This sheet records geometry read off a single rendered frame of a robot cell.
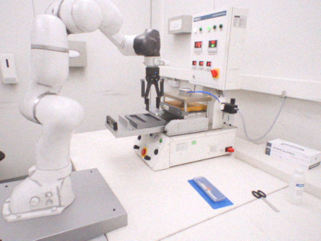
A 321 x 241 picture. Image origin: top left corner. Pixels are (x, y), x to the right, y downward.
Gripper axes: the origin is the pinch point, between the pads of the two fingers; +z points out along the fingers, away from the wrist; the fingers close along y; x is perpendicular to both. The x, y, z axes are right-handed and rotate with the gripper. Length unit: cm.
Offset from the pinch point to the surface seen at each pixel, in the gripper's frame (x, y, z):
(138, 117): -3.8, 7.3, 7.9
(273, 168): 45, -46, 28
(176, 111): 7.7, -10.7, 3.5
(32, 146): -143, 71, 67
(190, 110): 10.4, -18.6, 3.2
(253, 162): 33, -46, 30
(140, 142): -8.0, 4.5, 25.0
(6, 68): -133, 79, -12
